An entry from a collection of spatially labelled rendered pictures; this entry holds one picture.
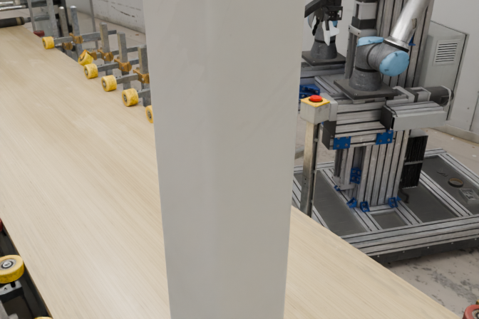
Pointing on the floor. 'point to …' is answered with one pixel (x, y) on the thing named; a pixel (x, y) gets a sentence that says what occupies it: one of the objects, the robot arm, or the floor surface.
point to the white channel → (224, 127)
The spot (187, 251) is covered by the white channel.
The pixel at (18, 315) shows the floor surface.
